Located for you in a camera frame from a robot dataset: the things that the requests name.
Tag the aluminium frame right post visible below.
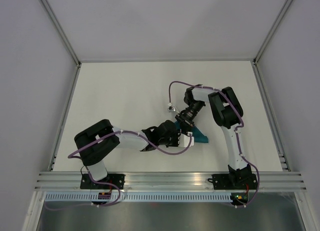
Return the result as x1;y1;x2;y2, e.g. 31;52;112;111
252;0;295;66

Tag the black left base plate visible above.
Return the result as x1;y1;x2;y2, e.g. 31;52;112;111
80;167;125;190

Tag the teal cloth napkin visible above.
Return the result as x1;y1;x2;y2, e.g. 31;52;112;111
191;126;209;144

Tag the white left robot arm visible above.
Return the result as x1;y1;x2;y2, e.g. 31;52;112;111
74;119;181;189

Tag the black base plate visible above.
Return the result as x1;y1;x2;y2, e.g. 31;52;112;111
80;167;125;190
207;164;258;190

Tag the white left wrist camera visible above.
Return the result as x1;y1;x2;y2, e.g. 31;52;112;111
178;132;195;148

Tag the white slotted cable duct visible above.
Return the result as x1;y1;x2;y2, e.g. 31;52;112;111
45;191;232;203

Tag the aluminium frame left post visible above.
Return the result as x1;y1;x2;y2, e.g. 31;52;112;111
39;0;81;67

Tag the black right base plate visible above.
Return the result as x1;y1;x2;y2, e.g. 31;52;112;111
207;164;258;190

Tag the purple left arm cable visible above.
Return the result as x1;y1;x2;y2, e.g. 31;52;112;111
44;132;195;212

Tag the aluminium front rail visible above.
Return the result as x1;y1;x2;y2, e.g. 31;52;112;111
34;171;307;193

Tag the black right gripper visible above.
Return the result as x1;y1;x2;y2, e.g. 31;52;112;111
175;100;204;134

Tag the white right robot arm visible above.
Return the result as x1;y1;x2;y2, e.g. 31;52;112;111
175;84;247;189

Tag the aluminium frame post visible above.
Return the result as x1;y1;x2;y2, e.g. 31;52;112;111
252;0;295;66
39;0;81;67

